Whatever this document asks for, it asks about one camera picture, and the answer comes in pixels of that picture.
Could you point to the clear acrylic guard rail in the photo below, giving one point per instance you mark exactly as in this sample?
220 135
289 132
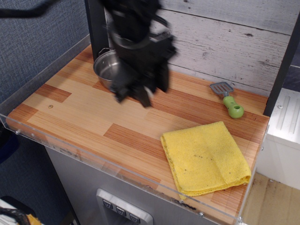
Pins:
94 142

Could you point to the yellow object bottom left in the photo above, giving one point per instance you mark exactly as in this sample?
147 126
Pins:
31 220

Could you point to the silver dispenser button panel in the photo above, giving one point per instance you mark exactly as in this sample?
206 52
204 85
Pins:
122 208

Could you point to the yellow folded towel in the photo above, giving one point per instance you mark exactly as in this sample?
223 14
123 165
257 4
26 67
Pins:
204 159

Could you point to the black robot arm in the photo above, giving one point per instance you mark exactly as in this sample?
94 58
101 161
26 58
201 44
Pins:
132 18

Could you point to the dark vertical post right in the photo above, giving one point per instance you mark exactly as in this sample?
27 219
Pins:
283 69

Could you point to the stainless steel pot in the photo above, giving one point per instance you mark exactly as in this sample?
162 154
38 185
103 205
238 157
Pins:
106 66

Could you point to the dark vertical post left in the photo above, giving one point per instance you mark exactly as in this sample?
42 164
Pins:
97 26

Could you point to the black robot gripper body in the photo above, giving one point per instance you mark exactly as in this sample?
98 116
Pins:
138 61

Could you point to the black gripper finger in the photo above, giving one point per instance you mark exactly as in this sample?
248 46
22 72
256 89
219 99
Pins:
142 97
161 77

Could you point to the green grey toy spatula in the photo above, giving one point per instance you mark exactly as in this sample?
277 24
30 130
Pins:
235 110

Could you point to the white aluminium box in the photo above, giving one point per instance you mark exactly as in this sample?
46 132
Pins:
279 158

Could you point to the toy sushi roll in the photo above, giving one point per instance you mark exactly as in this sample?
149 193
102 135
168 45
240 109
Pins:
149 92

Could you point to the dark vertical post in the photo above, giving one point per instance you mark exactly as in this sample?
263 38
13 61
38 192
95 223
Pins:
283 69
97 26

